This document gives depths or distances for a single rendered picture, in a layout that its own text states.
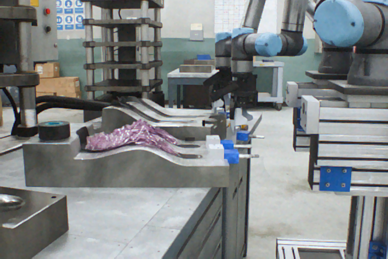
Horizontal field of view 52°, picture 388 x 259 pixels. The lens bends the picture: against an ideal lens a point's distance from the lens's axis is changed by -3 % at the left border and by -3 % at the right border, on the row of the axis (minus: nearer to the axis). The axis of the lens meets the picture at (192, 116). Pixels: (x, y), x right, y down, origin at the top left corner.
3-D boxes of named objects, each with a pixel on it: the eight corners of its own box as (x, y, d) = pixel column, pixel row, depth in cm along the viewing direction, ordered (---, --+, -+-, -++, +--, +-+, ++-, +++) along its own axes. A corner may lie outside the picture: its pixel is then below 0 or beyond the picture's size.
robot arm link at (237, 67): (228, 60, 137) (235, 59, 145) (228, 74, 138) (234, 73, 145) (250, 60, 134) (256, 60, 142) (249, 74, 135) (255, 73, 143)
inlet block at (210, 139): (250, 153, 120) (250, 134, 119) (253, 157, 115) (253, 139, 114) (205, 153, 119) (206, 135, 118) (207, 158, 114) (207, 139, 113)
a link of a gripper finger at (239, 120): (244, 134, 136) (247, 107, 137) (228, 133, 138) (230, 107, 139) (247, 136, 139) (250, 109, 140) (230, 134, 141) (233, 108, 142)
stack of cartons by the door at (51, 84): (82, 104, 794) (80, 62, 780) (76, 107, 762) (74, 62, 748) (42, 104, 800) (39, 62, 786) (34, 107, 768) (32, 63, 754)
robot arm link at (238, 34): (242, 26, 132) (226, 28, 139) (242, 60, 133) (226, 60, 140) (260, 28, 136) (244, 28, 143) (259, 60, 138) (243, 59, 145)
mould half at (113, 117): (226, 137, 153) (227, 101, 150) (210, 154, 128) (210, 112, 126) (106, 129, 166) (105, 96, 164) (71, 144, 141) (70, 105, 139)
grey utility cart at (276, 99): (276, 107, 766) (277, 57, 750) (283, 112, 716) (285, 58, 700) (218, 107, 760) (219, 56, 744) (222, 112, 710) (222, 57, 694)
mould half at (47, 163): (219, 158, 124) (219, 122, 122) (228, 187, 99) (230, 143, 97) (56, 158, 123) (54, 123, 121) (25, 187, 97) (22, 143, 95)
